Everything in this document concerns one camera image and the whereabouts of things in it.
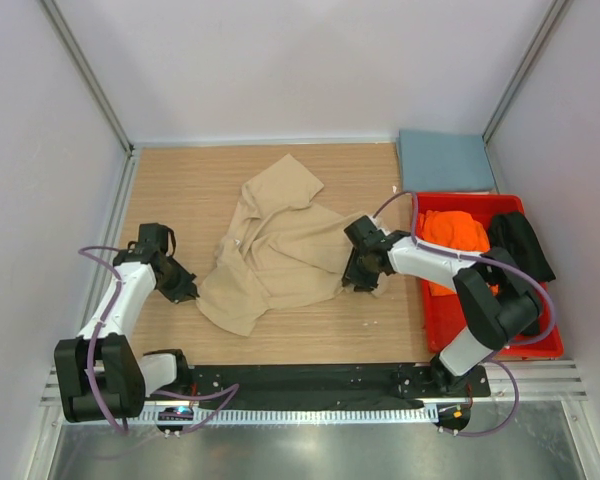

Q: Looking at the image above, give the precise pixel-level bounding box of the left aluminium frame post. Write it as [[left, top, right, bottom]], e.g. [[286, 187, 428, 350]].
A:
[[38, 0, 134, 157]]

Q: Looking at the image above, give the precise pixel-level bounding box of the black t shirt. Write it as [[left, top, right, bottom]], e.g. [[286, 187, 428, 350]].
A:
[[487, 211, 556, 283]]

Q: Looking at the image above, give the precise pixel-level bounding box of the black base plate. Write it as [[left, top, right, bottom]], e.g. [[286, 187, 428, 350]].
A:
[[190, 362, 491, 403]]

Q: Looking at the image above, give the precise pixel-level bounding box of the right aluminium frame post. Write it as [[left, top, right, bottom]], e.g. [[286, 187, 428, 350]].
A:
[[482, 0, 573, 145]]

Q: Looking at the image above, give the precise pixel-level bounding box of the aluminium front rail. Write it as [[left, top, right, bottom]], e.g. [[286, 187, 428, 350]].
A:
[[39, 360, 589, 407]]

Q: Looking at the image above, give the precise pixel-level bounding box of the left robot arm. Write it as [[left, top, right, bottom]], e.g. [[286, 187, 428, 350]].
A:
[[54, 223, 199, 429]]

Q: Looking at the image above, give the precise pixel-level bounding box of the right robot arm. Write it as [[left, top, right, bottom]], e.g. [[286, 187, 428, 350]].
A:
[[342, 216, 554, 396]]

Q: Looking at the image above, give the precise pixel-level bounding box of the beige t shirt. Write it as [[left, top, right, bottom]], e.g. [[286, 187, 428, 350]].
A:
[[196, 155, 363, 336]]

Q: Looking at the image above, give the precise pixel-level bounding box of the red plastic bin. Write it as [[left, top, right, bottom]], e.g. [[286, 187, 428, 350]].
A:
[[416, 193, 564, 359]]

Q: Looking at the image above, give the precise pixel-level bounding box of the aluminium frame post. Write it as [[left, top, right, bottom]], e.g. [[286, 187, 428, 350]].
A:
[[482, 0, 573, 145], [38, 0, 134, 157]]

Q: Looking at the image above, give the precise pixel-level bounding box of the folded blue t shirt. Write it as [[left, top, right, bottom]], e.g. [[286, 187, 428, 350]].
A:
[[396, 129, 495, 193]]

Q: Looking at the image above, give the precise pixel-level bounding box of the orange t shirt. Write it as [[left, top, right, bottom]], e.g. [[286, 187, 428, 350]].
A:
[[414, 209, 504, 297]]

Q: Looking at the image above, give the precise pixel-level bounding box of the slotted cable duct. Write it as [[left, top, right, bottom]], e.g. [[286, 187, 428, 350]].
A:
[[127, 404, 439, 427]]

